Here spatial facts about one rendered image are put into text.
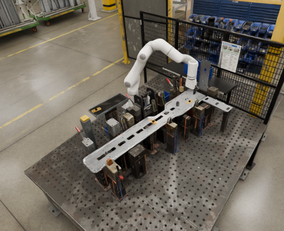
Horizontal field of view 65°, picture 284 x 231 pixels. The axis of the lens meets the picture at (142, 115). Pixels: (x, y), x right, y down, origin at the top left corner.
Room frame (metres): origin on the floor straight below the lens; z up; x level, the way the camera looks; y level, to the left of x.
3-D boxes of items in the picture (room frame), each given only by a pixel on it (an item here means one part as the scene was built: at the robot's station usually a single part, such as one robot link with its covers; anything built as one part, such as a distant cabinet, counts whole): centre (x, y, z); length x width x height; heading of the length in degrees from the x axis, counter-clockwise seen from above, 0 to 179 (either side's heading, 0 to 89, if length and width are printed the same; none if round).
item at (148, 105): (1.77, -0.05, 0.94); 0.18 x 0.13 x 0.49; 129
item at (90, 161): (1.53, -0.09, 1.00); 1.38 x 0.22 x 0.02; 129
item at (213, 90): (1.92, -0.75, 0.88); 0.08 x 0.08 x 0.36; 39
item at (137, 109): (1.68, 0.05, 0.89); 0.13 x 0.11 x 0.38; 39
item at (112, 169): (1.03, 0.24, 0.88); 0.15 x 0.11 x 0.36; 39
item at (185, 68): (2.26, -0.68, 1.10); 0.30 x 0.17 x 0.13; 30
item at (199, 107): (1.65, -0.55, 0.87); 0.12 x 0.09 x 0.35; 39
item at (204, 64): (2.00, -0.67, 1.17); 0.12 x 0.01 x 0.34; 39
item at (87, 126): (1.49, 0.49, 0.92); 0.08 x 0.08 x 0.44; 39
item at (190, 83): (1.80, -0.49, 1.23); 0.10 x 0.07 x 0.11; 39
